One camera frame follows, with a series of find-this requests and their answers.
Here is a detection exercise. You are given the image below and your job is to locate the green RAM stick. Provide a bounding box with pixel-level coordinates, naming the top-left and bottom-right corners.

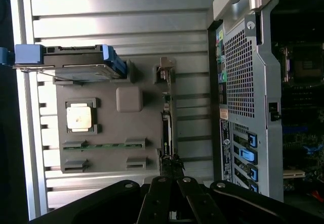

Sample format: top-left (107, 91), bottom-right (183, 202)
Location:
top-left (63, 144), bottom-right (146, 150)

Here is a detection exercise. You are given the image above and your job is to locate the grey parts rack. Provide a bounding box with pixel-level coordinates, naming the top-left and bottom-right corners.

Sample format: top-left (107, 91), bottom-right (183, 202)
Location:
top-left (52, 58), bottom-right (179, 174)

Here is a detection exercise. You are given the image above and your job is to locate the silver CPU chip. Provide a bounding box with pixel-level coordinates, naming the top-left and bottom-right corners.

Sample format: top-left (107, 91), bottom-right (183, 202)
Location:
top-left (66, 104), bottom-right (92, 131)

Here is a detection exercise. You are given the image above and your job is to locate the green motherboard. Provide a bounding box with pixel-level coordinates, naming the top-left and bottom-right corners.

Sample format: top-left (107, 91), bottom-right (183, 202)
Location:
top-left (280, 41), bottom-right (324, 192)

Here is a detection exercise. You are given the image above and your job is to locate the open grey PC case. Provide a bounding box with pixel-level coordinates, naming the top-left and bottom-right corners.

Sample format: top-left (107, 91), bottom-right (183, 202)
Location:
top-left (207, 0), bottom-right (324, 203)

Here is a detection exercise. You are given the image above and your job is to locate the hard disk with blue caddy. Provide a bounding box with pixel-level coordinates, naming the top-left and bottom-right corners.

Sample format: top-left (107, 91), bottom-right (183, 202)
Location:
top-left (0, 44), bottom-right (127, 82)

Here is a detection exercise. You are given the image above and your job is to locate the CPU socket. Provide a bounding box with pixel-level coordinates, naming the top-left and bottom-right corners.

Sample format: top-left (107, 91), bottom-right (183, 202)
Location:
top-left (279, 44), bottom-right (324, 84)

